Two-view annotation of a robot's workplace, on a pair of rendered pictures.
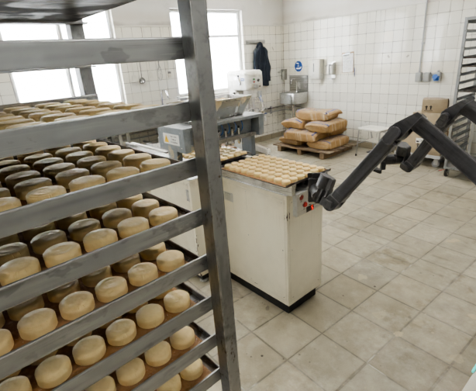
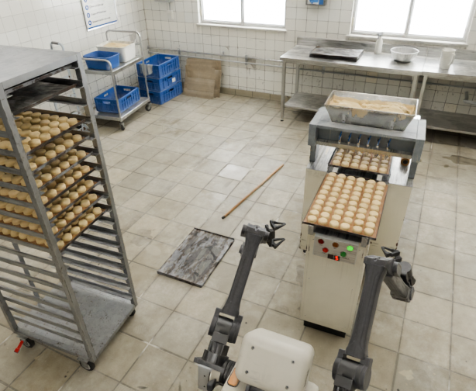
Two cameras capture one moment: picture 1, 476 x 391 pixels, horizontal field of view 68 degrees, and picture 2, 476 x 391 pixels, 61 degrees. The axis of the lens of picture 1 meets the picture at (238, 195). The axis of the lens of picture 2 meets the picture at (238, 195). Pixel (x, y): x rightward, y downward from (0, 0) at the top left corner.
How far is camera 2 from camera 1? 197 cm
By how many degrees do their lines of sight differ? 57
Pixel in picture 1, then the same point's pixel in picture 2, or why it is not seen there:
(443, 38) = not seen: outside the picture
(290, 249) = (306, 275)
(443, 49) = not seen: outside the picture
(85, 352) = (15, 208)
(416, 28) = not seen: outside the picture
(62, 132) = not seen: outside the picture
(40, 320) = (3, 191)
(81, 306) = (10, 194)
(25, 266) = not seen: outside the picture
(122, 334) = (24, 211)
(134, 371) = (31, 226)
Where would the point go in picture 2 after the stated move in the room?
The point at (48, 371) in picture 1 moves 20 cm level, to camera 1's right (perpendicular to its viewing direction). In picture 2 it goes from (8, 205) to (10, 227)
